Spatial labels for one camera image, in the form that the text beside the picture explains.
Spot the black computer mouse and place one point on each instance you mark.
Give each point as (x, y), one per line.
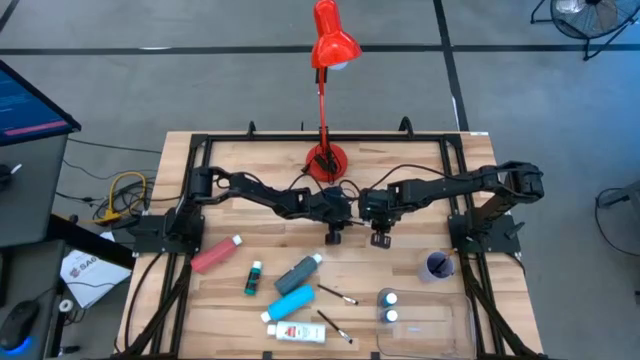
(17, 322)

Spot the dark slate paint bottle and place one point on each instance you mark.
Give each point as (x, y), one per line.
(297, 277)

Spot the white paint bottle with barcode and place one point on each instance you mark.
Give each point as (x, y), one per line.
(300, 332)

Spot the light blue paint bottle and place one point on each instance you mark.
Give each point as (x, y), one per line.
(291, 302)

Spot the lavender plastic cup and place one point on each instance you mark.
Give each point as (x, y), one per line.
(424, 272)

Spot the black table clamp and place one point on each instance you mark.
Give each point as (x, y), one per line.
(267, 356)
(375, 356)
(251, 129)
(406, 126)

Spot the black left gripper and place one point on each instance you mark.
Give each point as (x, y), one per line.
(330, 205)

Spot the small teal paint bottle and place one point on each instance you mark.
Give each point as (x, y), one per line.
(253, 280)

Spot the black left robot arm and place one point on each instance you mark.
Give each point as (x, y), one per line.
(260, 192)

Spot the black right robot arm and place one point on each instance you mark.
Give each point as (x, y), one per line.
(450, 186)

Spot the red desk lamp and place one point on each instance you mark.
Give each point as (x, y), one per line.
(332, 45)

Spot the white paper sheet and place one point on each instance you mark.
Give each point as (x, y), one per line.
(90, 275)

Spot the black table frame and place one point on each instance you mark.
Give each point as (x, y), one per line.
(280, 136)

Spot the computer monitor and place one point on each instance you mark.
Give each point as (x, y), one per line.
(25, 107)

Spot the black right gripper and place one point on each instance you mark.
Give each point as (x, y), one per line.
(380, 202)

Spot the black side desk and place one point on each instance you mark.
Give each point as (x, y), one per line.
(25, 270)

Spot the white tape roll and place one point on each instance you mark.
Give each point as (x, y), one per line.
(65, 305)

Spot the thin black liner brush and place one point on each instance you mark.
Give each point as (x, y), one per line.
(356, 222)

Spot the thin brush with tan end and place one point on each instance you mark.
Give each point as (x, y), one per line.
(451, 253)

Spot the black floor fan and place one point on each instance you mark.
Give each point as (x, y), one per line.
(590, 17)

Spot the clear plastic bin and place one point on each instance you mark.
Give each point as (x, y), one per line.
(430, 330)

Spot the red paint bottle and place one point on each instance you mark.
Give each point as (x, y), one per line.
(215, 255)

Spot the grey desk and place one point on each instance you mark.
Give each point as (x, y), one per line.
(30, 190)

